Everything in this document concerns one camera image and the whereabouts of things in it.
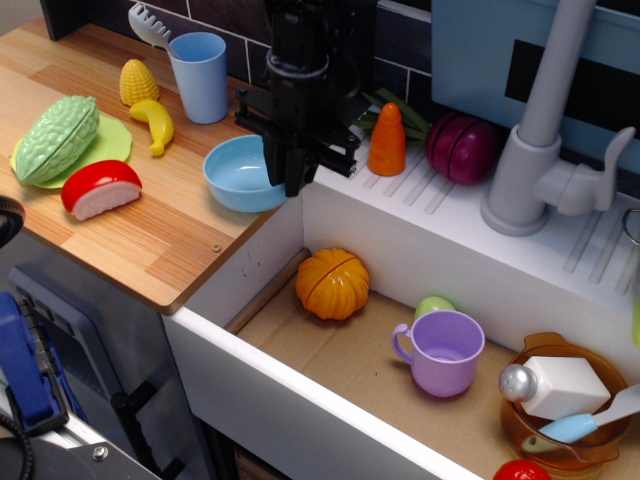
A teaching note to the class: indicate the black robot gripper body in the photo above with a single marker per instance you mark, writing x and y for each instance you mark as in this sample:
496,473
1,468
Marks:
301,109

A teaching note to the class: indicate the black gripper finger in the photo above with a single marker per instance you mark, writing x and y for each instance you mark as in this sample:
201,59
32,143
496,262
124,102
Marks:
300,167
275,153

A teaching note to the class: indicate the light blue plastic bowl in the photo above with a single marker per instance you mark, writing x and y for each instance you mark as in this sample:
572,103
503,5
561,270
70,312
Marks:
237,176

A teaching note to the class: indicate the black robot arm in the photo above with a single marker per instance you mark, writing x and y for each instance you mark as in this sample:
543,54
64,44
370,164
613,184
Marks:
343,30

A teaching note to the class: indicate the orange toy carrot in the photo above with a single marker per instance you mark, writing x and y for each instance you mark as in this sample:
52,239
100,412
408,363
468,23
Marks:
392,126

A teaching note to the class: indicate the light blue plastic cup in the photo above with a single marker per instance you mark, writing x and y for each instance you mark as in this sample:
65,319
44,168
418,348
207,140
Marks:
199,65

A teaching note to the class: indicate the yellow toy banana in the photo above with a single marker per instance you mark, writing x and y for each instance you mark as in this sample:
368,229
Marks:
159,121

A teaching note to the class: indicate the orange toy pumpkin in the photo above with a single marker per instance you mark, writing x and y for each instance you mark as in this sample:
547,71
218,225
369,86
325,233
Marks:
332,284

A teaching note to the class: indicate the yellow toy corn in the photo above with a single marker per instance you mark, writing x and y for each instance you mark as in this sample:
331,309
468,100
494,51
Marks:
137,83

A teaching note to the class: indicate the light green plastic plate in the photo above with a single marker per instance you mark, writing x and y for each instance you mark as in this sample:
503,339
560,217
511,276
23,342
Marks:
113,142

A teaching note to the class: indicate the purple toy onion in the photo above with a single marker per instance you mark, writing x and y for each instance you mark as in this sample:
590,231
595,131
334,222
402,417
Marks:
462,148

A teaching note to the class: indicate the red and white toy sushi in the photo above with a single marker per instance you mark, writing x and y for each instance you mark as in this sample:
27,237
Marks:
99,187

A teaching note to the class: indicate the white plastic pasta server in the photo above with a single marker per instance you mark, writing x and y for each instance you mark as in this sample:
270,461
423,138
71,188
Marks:
149,29

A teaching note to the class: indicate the white toy sink unit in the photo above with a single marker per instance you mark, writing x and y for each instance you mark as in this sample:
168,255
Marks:
327,399

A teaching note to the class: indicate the green toy lime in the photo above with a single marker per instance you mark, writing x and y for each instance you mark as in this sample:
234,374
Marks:
431,304

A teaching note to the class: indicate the green toy bitter melon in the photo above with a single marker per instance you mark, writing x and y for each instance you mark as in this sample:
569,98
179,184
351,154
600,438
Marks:
56,140

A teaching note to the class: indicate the grey toy faucet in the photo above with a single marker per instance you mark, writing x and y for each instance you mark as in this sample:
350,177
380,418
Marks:
530,175

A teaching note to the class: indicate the purple plastic mug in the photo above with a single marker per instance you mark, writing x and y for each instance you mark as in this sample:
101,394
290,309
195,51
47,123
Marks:
442,348

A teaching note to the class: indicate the grey metal stand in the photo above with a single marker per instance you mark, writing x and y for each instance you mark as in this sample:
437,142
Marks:
117,359

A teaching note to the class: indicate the white toy salt shaker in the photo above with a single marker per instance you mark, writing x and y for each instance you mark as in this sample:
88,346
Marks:
553,388

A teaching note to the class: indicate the blue clamp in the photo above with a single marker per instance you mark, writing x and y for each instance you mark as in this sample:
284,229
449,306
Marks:
36,389

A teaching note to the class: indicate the red toy tomato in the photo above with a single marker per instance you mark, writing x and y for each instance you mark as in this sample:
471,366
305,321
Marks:
521,470

